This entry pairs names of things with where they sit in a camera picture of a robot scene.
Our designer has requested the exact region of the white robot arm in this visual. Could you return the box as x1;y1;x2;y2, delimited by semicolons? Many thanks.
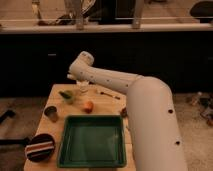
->
68;51;188;171

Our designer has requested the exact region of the white paper cup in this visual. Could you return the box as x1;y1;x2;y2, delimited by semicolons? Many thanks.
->
76;81;89;93

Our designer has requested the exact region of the small metal cup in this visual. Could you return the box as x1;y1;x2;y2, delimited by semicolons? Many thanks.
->
44;106;59;122

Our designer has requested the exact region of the small orange fruit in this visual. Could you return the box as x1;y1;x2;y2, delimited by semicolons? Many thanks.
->
83;101;94;113

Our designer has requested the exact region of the brown grape bunch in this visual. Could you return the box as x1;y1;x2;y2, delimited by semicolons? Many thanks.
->
120;107;128;118

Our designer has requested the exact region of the green plastic tray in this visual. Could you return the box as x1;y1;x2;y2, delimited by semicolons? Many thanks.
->
57;115;127;168

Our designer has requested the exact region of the striped round box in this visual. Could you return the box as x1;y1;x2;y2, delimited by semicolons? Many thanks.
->
25;133;55;163

